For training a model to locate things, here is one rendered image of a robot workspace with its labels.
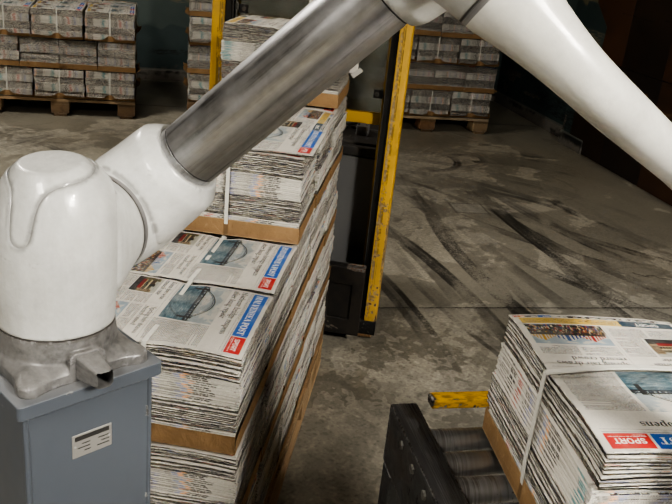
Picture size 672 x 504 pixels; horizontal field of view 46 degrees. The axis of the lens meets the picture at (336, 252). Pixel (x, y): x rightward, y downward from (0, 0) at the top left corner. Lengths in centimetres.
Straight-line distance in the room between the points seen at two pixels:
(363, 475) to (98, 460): 153
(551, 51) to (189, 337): 95
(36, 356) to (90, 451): 16
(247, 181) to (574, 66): 124
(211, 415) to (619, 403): 79
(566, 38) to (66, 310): 67
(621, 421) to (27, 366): 76
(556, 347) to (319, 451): 155
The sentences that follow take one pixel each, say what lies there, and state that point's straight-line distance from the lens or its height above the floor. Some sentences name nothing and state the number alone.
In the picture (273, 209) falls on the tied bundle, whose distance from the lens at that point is 199.
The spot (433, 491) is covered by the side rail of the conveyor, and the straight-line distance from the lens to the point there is 128.
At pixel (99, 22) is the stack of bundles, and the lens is 665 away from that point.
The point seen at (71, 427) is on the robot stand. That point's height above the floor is 94.
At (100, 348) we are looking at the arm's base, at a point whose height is 104.
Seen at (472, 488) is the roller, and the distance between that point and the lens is 131.
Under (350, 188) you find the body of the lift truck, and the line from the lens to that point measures 328.
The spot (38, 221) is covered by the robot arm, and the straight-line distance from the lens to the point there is 102.
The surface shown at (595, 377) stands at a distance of 120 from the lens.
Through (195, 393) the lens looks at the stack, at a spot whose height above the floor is 73.
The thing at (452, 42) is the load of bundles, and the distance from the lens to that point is 717.
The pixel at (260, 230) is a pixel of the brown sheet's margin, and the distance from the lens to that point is 201.
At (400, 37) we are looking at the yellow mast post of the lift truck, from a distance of 299.
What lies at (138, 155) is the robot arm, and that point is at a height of 126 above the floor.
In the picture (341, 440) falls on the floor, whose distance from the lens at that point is 274.
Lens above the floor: 157
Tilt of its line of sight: 22 degrees down
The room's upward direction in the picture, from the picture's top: 6 degrees clockwise
